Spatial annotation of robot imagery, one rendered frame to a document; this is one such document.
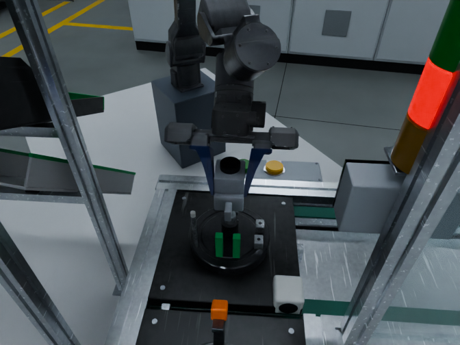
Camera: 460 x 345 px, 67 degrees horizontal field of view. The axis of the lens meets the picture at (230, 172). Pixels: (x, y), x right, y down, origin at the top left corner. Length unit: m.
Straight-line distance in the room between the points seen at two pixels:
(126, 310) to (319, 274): 0.34
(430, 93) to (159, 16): 3.58
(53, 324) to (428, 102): 0.45
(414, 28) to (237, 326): 3.32
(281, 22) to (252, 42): 3.11
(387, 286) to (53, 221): 0.71
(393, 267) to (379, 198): 0.08
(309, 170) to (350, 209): 0.43
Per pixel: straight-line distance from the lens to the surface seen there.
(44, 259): 0.84
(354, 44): 3.61
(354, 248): 0.74
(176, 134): 0.49
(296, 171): 0.80
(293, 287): 0.57
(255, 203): 0.70
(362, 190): 0.37
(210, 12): 0.52
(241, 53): 0.43
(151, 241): 0.68
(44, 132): 0.50
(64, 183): 0.54
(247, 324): 0.56
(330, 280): 0.68
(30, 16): 0.42
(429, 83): 0.32
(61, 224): 0.89
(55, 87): 0.44
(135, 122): 1.17
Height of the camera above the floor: 1.47
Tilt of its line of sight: 41 degrees down
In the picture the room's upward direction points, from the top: straight up
